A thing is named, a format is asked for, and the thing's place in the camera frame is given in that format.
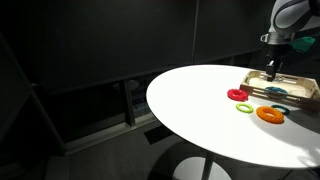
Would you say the dark floor plate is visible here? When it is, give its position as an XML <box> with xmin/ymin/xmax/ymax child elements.
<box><xmin>143</xmin><ymin>124</ymin><xmax>175</xmax><ymax>145</ymax></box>

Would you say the orange ring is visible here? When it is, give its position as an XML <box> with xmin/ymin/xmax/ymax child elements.
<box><xmin>255</xmin><ymin>105</ymin><xmax>285</xmax><ymax>125</ymax></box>

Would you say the dark green ring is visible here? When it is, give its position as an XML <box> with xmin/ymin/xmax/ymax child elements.
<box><xmin>270</xmin><ymin>104</ymin><xmax>291</xmax><ymax>117</ymax></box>

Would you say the blue ring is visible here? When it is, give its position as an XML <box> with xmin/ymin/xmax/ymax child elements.
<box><xmin>264</xmin><ymin>86</ymin><xmax>289</xmax><ymax>100</ymax></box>

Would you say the red ring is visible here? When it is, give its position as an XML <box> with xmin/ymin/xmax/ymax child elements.
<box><xmin>226</xmin><ymin>88</ymin><xmax>250</xmax><ymax>102</ymax></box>

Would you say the white table pedestal base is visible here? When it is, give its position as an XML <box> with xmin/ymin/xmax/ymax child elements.
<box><xmin>172</xmin><ymin>150</ymin><xmax>233</xmax><ymax>180</ymax></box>

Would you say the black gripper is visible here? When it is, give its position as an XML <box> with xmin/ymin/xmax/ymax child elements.
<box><xmin>265</xmin><ymin>43</ymin><xmax>292</xmax><ymax>83</ymax></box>

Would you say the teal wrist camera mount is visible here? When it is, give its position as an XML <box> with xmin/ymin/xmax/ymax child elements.
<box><xmin>292</xmin><ymin>35</ymin><xmax>317</xmax><ymax>53</ymax></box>

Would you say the light green ring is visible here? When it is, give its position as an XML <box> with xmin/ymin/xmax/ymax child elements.
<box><xmin>235</xmin><ymin>102</ymin><xmax>255</xmax><ymax>114</ymax></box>

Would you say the wooden slotted tray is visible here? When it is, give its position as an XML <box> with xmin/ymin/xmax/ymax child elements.
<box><xmin>239</xmin><ymin>70</ymin><xmax>320</xmax><ymax>112</ymax></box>

